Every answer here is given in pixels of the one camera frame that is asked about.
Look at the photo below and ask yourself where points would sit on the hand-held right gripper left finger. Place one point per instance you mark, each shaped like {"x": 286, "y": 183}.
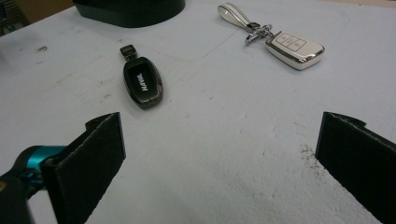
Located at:
{"x": 90, "y": 168}

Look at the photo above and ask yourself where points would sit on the white table mat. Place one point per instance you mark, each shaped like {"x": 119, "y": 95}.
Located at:
{"x": 218, "y": 140}

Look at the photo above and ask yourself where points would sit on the black car key fob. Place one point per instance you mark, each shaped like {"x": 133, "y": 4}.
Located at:
{"x": 143, "y": 82}

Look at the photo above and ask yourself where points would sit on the black key rack with tray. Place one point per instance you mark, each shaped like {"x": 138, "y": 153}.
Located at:
{"x": 130, "y": 12}

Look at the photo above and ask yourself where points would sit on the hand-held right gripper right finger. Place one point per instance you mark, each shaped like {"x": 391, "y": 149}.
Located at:
{"x": 358, "y": 161}

